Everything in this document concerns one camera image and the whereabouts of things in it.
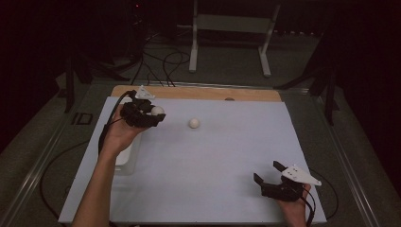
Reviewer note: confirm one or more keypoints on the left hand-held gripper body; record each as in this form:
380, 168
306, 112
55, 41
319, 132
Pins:
132, 116

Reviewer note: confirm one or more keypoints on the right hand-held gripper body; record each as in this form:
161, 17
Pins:
283, 190

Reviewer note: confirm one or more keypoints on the white ball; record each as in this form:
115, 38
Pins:
194, 123
157, 110

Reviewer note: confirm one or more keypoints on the white rectangular plastic bin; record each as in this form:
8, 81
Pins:
126, 159

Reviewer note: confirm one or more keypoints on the person's right hand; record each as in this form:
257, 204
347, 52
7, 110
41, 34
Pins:
295, 209

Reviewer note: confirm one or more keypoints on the person's left hand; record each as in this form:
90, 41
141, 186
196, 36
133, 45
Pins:
118, 135

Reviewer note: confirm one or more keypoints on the white table sheet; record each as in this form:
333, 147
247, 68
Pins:
205, 192

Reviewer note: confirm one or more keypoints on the black stand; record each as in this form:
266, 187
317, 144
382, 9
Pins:
70, 85
329, 94

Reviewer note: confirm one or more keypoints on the white metal stand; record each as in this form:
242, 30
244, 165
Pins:
233, 23

